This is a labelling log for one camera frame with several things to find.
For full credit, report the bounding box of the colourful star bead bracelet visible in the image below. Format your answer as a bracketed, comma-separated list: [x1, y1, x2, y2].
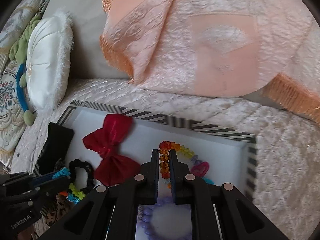
[52, 167, 86, 205]

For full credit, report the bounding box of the purple bead bracelet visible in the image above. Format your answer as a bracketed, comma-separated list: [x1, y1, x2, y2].
[138, 195, 193, 240]

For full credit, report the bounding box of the red velvet bow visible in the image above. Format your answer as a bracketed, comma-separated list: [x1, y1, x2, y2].
[82, 114, 140, 187]

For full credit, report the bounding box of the orange multicolour crystal bracelet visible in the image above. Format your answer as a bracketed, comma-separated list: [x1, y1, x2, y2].
[158, 141, 214, 189]

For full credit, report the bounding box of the leopard print bow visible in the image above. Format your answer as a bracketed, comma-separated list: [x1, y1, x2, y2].
[41, 194, 72, 227]

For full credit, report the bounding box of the black hair scrunchie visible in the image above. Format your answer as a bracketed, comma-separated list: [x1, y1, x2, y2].
[68, 159, 95, 194]

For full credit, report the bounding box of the black velvet bow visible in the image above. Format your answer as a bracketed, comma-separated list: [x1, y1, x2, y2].
[34, 122, 74, 175]

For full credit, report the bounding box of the black white striped tray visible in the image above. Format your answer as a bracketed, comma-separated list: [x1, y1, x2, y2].
[32, 100, 258, 240]

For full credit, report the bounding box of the floral embroidered pillow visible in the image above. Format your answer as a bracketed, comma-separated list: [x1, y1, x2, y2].
[0, 61, 26, 168]

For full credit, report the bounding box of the beige quilted bedspread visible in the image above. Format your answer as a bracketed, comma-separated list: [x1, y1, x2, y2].
[11, 79, 319, 239]

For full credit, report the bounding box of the round white satin cushion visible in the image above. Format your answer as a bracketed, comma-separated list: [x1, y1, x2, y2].
[25, 10, 73, 111]

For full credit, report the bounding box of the green blue plush toy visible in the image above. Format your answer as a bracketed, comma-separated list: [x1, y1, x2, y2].
[9, 13, 42, 126]

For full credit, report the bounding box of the beige bolster pillow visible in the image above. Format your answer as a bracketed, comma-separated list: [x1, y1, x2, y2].
[1, 0, 43, 55]

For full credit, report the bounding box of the peach fringed blanket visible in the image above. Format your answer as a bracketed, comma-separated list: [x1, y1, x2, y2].
[100, 0, 319, 122]

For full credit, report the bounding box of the grey large pillow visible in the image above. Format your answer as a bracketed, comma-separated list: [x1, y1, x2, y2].
[43, 0, 129, 79]

